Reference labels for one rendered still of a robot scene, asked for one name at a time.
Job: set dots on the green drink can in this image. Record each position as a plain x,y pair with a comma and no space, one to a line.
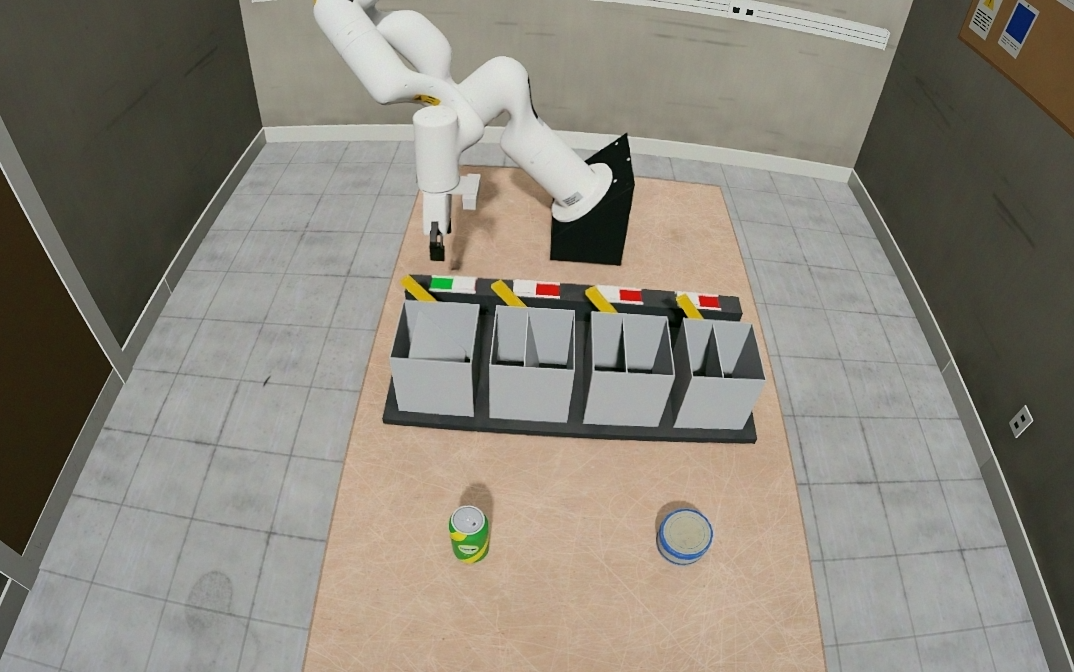
469,534

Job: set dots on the round tin with blue-rimmed lid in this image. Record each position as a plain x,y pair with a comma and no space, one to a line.
684,536

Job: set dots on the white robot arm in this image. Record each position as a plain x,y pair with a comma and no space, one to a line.
441,133

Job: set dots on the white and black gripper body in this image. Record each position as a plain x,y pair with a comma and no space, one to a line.
436,207

